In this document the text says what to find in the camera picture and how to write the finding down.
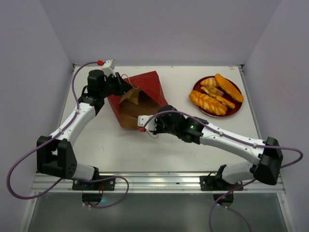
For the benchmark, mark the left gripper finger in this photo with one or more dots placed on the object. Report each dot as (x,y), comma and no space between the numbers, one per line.
(126,87)
(119,78)

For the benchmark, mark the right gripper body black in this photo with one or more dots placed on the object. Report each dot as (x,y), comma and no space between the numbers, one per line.
(159,123)

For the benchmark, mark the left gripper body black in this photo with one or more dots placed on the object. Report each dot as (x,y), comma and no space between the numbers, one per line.
(112,86)

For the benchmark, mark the red paper bag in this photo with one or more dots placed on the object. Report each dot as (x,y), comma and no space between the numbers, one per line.
(151,100)

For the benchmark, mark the braided fake bread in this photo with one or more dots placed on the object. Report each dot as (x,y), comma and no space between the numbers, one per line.
(207,103)

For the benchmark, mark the small fake toast piece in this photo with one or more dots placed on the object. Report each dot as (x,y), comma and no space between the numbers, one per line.
(212,91)

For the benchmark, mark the fake croissant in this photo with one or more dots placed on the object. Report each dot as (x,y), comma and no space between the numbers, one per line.
(209,81)

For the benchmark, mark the long orange bread loaf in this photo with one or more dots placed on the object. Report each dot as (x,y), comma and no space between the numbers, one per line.
(229,88)

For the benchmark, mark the triangular fake sandwich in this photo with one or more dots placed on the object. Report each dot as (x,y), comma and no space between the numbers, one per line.
(134,98)

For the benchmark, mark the fake bread slice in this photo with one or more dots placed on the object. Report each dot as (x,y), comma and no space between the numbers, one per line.
(225,102)

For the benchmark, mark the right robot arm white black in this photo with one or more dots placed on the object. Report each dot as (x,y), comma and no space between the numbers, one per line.
(263,158)

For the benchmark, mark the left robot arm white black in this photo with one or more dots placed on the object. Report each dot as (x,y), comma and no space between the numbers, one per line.
(55,155)

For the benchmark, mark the red round tray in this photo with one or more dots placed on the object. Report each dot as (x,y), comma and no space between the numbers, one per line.
(229,112)

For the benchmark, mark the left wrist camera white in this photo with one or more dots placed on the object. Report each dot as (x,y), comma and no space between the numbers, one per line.
(108,67)

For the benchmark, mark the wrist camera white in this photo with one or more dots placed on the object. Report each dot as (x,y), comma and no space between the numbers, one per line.
(108,67)
(146,123)

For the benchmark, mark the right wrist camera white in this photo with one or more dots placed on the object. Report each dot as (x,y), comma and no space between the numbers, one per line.
(146,123)

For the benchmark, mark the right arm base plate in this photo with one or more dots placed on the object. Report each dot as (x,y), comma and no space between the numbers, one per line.
(214,182)

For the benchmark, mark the aluminium rail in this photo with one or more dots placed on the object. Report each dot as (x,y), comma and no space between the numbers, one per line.
(173,182)

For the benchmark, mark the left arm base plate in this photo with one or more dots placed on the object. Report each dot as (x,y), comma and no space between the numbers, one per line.
(103,183)

